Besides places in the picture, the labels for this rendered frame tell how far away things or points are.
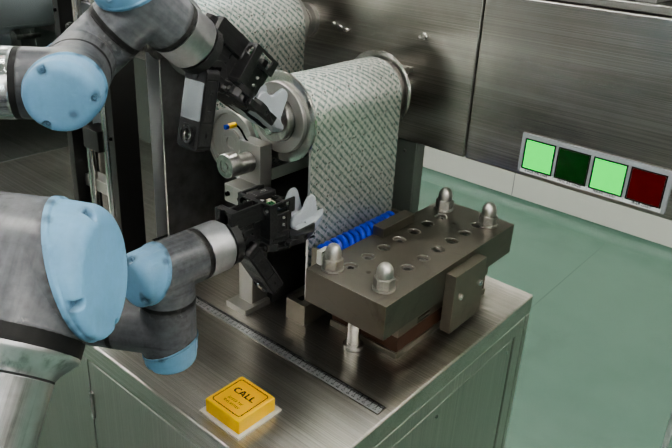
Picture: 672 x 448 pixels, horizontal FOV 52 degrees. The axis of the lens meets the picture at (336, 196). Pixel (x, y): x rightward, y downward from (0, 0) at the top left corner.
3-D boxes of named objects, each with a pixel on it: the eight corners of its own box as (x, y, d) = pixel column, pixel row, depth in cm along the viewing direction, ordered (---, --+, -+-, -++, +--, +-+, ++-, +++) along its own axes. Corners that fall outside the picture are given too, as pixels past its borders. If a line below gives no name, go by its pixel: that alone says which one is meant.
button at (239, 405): (205, 411, 98) (204, 397, 97) (242, 388, 103) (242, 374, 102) (238, 436, 94) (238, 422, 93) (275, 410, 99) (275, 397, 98)
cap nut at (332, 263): (316, 268, 110) (317, 243, 109) (331, 260, 113) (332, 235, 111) (333, 276, 108) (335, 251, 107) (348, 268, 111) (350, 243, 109)
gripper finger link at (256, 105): (283, 119, 101) (247, 88, 94) (278, 128, 100) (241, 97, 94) (262, 112, 103) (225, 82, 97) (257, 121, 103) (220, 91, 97)
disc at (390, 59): (343, 119, 135) (348, 43, 129) (345, 118, 135) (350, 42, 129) (405, 138, 126) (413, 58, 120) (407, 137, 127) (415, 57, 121)
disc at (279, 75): (248, 148, 117) (248, 61, 111) (250, 147, 118) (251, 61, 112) (312, 173, 109) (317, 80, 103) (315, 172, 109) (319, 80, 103)
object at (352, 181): (305, 255, 116) (308, 152, 109) (388, 214, 133) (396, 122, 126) (307, 256, 116) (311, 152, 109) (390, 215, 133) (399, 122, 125)
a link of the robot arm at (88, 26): (13, 80, 77) (83, 12, 75) (33, 57, 87) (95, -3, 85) (70, 129, 80) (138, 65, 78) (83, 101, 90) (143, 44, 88)
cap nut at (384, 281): (366, 288, 106) (368, 262, 104) (381, 279, 108) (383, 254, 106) (386, 297, 104) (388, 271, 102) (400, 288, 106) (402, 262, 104)
